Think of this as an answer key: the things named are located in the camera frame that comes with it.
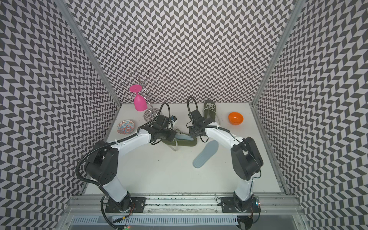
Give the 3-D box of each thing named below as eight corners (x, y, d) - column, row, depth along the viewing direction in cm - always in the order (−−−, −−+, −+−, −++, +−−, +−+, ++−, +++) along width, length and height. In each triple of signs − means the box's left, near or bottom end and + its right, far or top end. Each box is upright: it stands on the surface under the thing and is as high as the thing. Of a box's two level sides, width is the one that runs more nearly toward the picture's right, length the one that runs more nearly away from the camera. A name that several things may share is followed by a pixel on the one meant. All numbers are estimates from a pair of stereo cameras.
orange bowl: (229, 126, 105) (231, 122, 101) (227, 114, 112) (228, 110, 108) (243, 126, 105) (245, 122, 101) (239, 114, 112) (241, 110, 108)
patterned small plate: (117, 135, 102) (114, 131, 98) (121, 124, 108) (119, 120, 105) (134, 135, 102) (131, 131, 98) (137, 124, 108) (135, 120, 105)
